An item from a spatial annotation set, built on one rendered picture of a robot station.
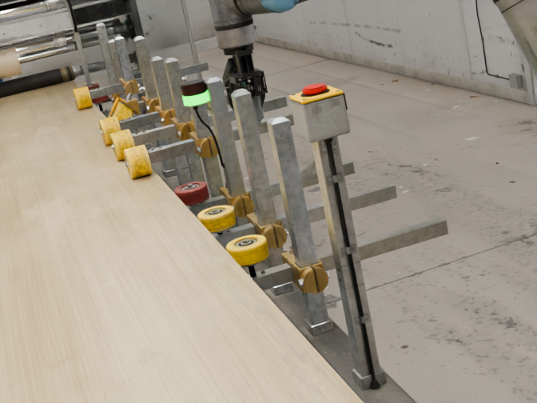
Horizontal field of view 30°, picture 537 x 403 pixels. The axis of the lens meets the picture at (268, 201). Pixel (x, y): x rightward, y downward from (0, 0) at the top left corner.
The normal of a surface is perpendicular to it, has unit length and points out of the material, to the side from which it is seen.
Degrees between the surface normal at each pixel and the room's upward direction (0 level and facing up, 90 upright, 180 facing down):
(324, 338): 0
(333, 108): 90
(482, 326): 0
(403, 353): 0
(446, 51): 90
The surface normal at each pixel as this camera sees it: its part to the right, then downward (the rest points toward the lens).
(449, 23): -0.92, 0.28
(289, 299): -0.20, -0.93
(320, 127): 0.29, 0.23
